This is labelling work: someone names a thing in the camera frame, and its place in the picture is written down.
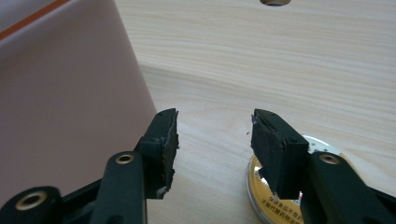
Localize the round desk cable hole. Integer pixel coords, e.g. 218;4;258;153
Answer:
260;0;292;7

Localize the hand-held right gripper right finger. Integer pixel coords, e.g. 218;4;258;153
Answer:
250;108;311;199

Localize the pink plastic storage box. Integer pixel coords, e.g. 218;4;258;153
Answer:
0;0;158;207

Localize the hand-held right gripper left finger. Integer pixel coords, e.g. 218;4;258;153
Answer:
138;107;180;200

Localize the round yellow label tin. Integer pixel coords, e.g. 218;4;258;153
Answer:
245;134;347;224

